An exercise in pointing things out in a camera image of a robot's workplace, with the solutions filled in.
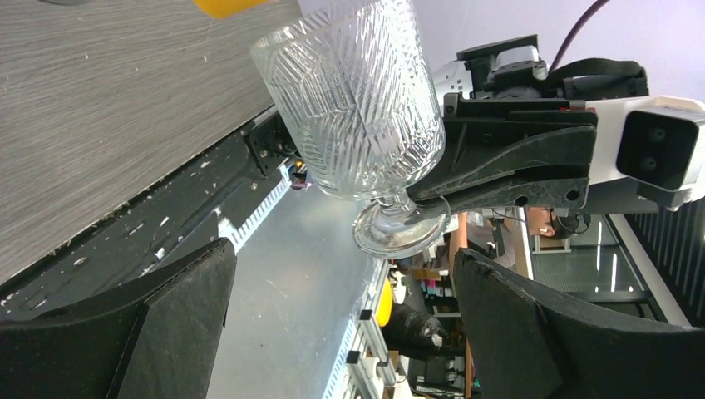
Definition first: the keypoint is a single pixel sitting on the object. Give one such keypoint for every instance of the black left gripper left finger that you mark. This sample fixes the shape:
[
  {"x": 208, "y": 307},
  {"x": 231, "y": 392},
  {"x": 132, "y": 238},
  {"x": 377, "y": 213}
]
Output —
[{"x": 154, "y": 337}]

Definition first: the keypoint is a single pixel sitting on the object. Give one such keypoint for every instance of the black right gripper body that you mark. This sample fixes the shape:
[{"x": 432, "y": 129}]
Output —
[{"x": 504, "y": 94}]

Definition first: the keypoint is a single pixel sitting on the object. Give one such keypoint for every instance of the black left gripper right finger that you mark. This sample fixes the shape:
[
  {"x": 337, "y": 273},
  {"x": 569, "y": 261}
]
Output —
[{"x": 531, "y": 341}]

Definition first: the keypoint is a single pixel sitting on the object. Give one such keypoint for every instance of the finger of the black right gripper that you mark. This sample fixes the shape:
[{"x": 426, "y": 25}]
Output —
[
  {"x": 462, "y": 193},
  {"x": 506, "y": 160}
]

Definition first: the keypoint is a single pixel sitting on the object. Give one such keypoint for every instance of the clear textured wine glass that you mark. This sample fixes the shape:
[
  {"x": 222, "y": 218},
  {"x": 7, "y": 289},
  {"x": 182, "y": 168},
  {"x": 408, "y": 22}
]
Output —
[{"x": 355, "y": 92}]

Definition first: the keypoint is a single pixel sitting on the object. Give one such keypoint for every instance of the yellow wine glass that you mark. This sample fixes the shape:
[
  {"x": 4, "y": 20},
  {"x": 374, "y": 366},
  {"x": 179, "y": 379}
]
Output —
[{"x": 222, "y": 9}]

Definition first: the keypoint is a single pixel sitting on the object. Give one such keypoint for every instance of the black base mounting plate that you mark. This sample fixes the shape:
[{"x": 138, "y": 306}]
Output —
[{"x": 171, "y": 219}]

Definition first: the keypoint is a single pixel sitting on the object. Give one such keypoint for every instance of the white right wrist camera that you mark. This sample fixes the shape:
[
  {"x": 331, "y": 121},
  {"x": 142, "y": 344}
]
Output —
[{"x": 648, "y": 155}]

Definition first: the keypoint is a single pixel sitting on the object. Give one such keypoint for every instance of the aluminium frame rail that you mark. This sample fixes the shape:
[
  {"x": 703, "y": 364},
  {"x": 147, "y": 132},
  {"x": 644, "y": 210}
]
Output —
[{"x": 237, "y": 221}]

